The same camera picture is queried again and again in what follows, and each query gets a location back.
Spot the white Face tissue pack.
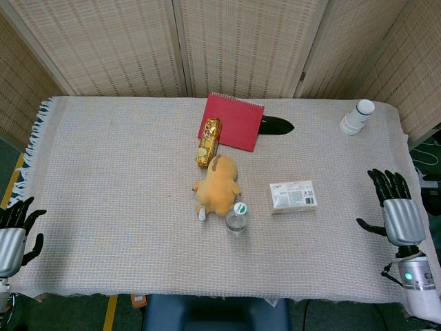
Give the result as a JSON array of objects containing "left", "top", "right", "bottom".
[{"left": 269, "top": 179, "right": 318, "bottom": 215}]

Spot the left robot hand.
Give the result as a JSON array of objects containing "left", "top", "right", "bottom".
[{"left": 0, "top": 196, "right": 47, "bottom": 279}]

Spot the stack of white paper cups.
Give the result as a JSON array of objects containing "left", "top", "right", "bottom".
[{"left": 340, "top": 99, "right": 376, "bottom": 136}]

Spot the black pointed blade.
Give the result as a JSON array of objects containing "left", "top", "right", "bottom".
[{"left": 258, "top": 115, "right": 295, "bottom": 136}]

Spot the dark blue chair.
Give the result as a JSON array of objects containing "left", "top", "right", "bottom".
[{"left": 141, "top": 294, "right": 292, "bottom": 331}]

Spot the clear water bottle green label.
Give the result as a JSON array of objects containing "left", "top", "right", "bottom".
[{"left": 225, "top": 202, "right": 249, "bottom": 236}]

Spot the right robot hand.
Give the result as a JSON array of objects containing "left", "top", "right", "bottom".
[{"left": 356, "top": 168, "right": 426, "bottom": 258}]

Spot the black equipment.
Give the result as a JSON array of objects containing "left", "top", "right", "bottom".
[{"left": 420, "top": 174, "right": 441, "bottom": 217}]

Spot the beige woven tablecloth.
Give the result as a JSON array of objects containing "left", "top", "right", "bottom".
[{"left": 8, "top": 95, "right": 431, "bottom": 314}]

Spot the woven folding screen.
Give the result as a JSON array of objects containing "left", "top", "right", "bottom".
[{"left": 0, "top": 0, "right": 441, "bottom": 149}]

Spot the red spiral notebook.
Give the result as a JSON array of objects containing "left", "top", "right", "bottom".
[{"left": 197, "top": 92, "right": 266, "bottom": 152}]

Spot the white cable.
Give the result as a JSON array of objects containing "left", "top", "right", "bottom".
[{"left": 411, "top": 136, "right": 441, "bottom": 180}]

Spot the orange plush toy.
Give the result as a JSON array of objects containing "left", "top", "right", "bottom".
[{"left": 192, "top": 154, "right": 242, "bottom": 221}]

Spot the gold foil snack pack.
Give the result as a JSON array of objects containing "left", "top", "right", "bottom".
[{"left": 195, "top": 117, "right": 223, "bottom": 170}]

